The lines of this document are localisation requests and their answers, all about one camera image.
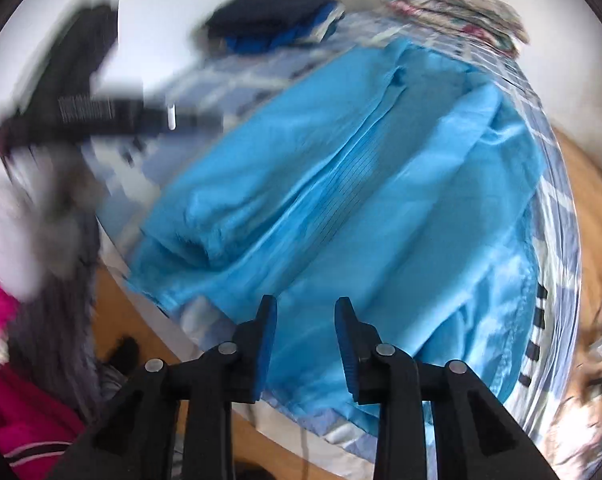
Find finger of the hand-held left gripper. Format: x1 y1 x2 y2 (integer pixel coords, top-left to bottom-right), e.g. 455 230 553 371
126 101 226 137

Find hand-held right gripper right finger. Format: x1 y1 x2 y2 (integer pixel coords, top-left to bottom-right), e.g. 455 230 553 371
334 297 559 480

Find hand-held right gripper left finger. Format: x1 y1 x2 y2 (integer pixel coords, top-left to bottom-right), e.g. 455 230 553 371
46 295 278 480

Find light blue jacket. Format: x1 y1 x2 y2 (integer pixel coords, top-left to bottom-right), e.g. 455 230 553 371
125 39 548 437

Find person's left hand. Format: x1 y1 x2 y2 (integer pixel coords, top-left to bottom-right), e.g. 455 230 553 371
8 147 94 276

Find folded dark navy garment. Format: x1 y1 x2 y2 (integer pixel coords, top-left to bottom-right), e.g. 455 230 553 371
203 0 332 42

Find black slipper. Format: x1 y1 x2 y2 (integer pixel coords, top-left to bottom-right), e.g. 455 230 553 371
105 336 142 377

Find folded royal blue garment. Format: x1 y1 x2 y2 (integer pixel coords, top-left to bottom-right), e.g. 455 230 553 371
226 2 348 57

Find person's grey striped trousers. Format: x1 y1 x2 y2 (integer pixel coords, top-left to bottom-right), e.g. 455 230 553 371
5 210 104 423

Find bed with blue patterned sheet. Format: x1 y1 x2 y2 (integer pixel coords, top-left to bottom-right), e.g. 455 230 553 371
95 10 582 480

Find folded floral quilt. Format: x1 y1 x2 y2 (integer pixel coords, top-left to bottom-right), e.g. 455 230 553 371
378 0 532 58

